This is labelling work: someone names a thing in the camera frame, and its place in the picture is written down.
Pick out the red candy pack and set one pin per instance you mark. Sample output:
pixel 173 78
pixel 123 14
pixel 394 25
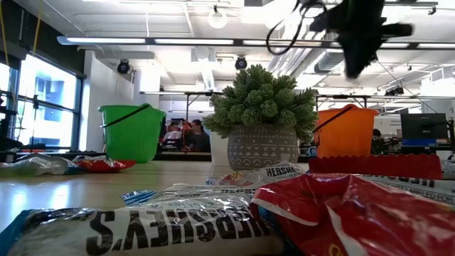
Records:
pixel 103 164
pixel 373 220
pixel 377 167

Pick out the window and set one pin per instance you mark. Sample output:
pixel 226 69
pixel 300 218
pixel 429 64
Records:
pixel 53 106

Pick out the overhead light bar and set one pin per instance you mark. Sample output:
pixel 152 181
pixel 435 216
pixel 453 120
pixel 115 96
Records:
pixel 195 41

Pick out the black monitor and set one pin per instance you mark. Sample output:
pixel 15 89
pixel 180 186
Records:
pixel 423 126

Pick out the black ceiling spotlight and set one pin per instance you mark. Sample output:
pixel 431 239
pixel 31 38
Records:
pixel 123 66
pixel 241 63

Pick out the orange plastic bucket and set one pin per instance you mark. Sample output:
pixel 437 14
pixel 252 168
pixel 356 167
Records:
pixel 345 135

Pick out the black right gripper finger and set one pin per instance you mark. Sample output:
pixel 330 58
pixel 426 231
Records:
pixel 398 30
pixel 355 60

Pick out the black frame table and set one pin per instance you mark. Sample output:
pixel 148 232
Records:
pixel 167 92

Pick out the artificial plant in patterned pot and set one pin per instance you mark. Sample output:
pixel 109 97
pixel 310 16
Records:
pixel 261 142

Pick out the silver ventilation duct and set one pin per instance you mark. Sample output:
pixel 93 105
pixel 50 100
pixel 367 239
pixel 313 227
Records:
pixel 328 62

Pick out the Hershey's cookies and creme bar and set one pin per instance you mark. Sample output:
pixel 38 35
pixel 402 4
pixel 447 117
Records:
pixel 32 169
pixel 277 172
pixel 426 188
pixel 199 199
pixel 160 231

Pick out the green plastic bucket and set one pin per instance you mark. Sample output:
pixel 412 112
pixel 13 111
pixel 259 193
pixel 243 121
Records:
pixel 131 135

